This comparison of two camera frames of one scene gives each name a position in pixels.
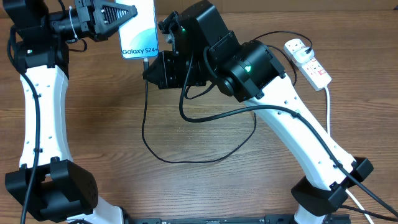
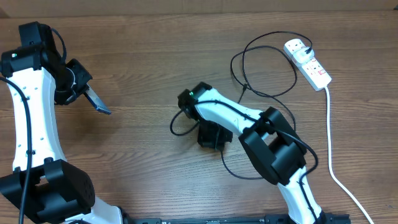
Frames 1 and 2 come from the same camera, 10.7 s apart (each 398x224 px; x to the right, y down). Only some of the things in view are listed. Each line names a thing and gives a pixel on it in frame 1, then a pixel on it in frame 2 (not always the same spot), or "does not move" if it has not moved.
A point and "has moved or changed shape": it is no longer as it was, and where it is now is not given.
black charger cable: [254, 114] has moved or changed shape
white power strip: [313, 71] does not move
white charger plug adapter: [301, 56] does not move
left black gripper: [96, 19] to [83, 75]
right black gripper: [170, 63] to [219, 142]
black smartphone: [138, 37] to [97, 104]
